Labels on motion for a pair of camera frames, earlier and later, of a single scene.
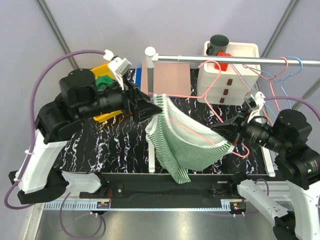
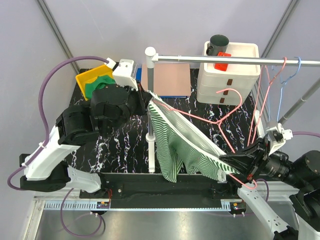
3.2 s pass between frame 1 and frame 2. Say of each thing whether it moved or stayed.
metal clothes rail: stayed
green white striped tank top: moved
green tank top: stayed
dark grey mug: stayed
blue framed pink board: stayed
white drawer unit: stayed
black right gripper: moved
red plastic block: stayed
